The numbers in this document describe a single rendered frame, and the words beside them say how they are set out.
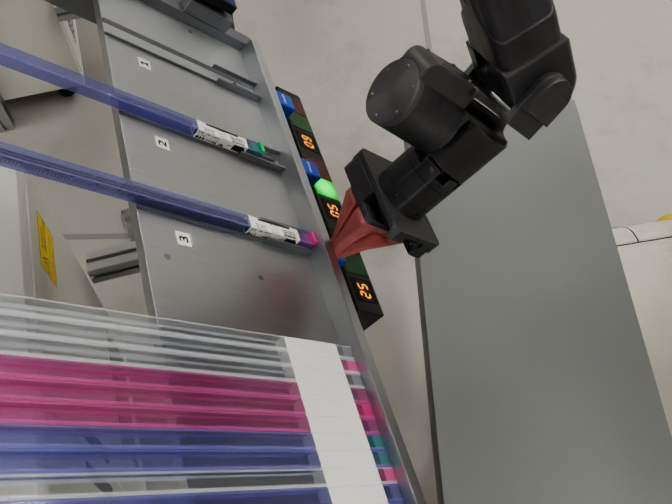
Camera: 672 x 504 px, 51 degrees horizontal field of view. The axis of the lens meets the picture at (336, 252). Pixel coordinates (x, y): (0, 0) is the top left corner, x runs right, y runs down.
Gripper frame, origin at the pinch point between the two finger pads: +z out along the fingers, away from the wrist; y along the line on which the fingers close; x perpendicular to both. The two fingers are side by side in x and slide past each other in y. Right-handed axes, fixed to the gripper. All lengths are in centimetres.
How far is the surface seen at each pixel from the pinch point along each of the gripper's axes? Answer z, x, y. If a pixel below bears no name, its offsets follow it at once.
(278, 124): -0.6, -2.7, -16.6
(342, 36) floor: 24, 75, -115
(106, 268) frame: 49, 6, -34
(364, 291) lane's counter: 2.2, 5.5, 2.2
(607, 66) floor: -20, 122, -82
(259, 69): -0.8, -2.7, -25.7
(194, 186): 1.6, -15.0, -4.5
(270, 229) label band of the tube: 0.4, -8.2, -0.7
